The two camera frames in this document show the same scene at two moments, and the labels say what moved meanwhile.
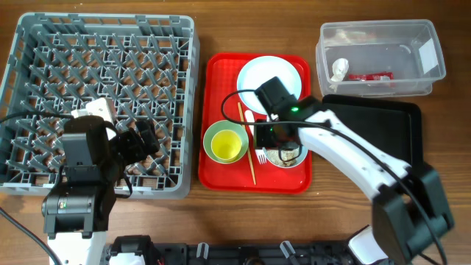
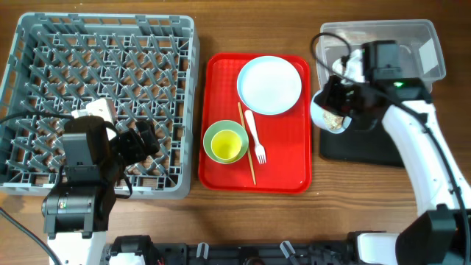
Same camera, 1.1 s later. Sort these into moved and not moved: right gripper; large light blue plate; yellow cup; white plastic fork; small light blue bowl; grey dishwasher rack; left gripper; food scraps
Moved: small light blue bowl; food scraps; right gripper
Not moved: grey dishwasher rack; left gripper; yellow cup; large light blue plate; white plastic fork
